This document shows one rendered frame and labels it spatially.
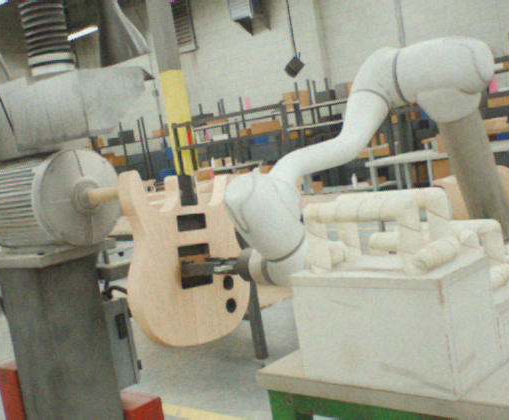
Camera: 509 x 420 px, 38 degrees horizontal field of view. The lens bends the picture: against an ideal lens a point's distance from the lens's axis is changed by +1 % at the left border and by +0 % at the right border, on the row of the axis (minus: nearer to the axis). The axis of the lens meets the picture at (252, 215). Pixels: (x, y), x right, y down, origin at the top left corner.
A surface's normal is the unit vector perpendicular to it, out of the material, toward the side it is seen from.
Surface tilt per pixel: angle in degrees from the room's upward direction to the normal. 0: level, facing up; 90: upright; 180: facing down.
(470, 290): 90
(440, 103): 121
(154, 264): 88
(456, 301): 90
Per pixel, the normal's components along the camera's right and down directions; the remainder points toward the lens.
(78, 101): -0.66, 0.19
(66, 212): 0.65, 0.04
